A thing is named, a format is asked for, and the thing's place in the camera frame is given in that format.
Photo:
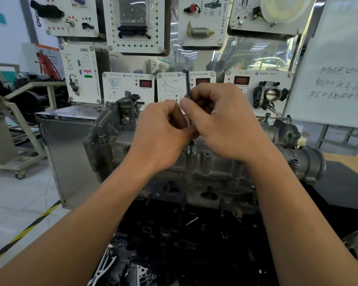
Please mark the white panel control module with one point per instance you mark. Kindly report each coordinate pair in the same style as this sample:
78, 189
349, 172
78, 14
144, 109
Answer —
109, 44

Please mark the white panel brass filter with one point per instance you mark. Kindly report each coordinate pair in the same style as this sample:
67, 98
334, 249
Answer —
220, 23

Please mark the person's left hand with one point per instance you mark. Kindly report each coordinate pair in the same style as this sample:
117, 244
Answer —
158, 139

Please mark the person's left forearm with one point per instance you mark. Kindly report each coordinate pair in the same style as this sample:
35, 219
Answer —
62, 235

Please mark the silver hex key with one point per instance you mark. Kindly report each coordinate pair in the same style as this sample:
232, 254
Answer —
187, 83

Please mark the white sensor training panel board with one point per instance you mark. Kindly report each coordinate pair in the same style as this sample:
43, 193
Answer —
65, 154

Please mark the grey wall cabinet orange strip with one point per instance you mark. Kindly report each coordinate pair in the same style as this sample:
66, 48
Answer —
28, 56

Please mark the white panel throttle body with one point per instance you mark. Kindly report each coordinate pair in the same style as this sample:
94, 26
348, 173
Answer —
231, 77

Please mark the white panel yellow disc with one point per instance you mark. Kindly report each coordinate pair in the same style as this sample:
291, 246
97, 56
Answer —
250, 28

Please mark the engine on beige stand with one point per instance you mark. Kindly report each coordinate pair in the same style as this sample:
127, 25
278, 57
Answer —
6, 145

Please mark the large whiteboard on stand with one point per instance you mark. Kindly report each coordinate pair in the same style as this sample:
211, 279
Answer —
337, 56

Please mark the person's right forearm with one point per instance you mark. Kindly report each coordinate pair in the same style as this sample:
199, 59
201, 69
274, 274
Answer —
310, 229

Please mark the yellow blue disc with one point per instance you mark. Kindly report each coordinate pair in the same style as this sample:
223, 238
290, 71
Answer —
285, 7

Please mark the black accelerator pedal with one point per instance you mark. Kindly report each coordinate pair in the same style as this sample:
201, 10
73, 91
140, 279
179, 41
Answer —
46, 10

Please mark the white panel black lever sensor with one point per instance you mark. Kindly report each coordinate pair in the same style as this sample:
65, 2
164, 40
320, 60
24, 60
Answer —
119, 89

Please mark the white panel green red labels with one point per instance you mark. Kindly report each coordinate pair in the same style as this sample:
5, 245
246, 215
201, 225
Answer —
94, 92

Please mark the person's right hand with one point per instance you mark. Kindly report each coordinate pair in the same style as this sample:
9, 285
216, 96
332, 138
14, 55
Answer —
232, 125

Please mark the white panel curve graph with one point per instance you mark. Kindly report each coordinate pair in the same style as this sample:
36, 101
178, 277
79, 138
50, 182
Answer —
170, 86

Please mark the red hoist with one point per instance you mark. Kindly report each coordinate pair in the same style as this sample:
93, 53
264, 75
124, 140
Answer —
47, 65

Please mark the black engine on trolley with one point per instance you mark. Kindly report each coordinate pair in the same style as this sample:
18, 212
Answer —
29, 101

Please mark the clear cased control module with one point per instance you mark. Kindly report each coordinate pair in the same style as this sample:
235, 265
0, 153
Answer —
135, 11

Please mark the grey metal engine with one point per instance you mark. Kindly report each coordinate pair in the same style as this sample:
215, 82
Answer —
220, 172

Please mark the black throttle body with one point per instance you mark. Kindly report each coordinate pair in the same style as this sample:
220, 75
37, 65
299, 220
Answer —
270, 93

